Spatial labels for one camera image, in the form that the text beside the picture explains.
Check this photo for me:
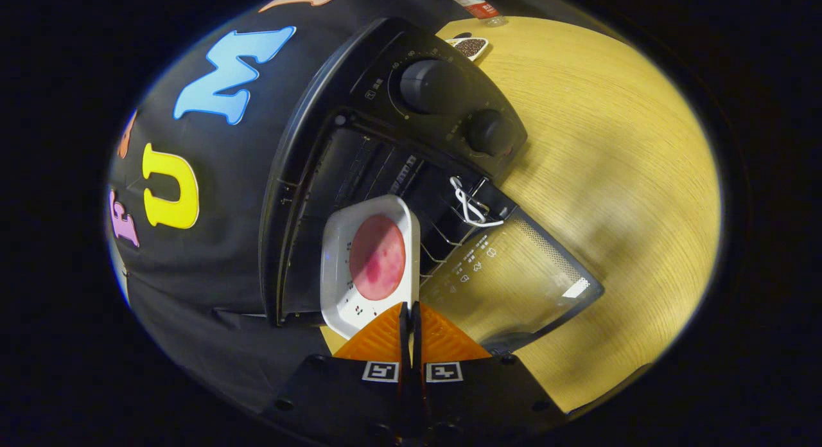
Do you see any black toaster oven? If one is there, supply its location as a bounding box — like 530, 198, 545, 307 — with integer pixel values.
259, 17, 606, 355

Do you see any white string loop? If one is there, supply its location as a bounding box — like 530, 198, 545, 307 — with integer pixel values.
450, 176, 505, 228

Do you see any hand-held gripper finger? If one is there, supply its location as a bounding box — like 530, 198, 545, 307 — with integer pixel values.
412, 301, 569, 447
260, 301, 412, 447

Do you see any round pink ham slice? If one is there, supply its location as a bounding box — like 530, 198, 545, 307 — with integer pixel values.
349, 215, 407, 301

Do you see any clear bottle with red label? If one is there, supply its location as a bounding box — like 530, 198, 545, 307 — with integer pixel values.
443, 0, 508, 27

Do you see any white square plate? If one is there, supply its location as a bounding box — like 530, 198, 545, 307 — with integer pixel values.
320, 195, 421, 342

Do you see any white divided bean tray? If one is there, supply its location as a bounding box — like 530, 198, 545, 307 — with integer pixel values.
445, 36, 490, 62

